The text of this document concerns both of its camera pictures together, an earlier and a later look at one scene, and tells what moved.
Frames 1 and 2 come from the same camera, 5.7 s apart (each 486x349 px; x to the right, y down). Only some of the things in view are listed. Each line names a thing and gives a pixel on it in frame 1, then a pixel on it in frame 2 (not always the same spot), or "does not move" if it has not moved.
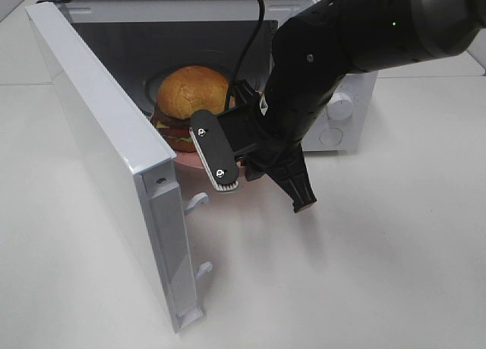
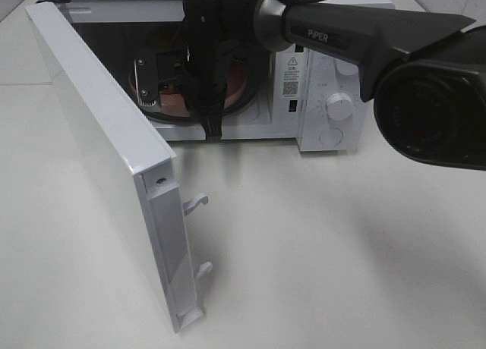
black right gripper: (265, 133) -> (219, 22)
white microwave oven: (147, 29) does not move
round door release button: (330, 136) does not move
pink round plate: (190, 167) -> (175, 101)
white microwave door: (137, 165) does not move
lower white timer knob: (340, 106) does not move
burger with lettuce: (181, 92) -> (162, 38)
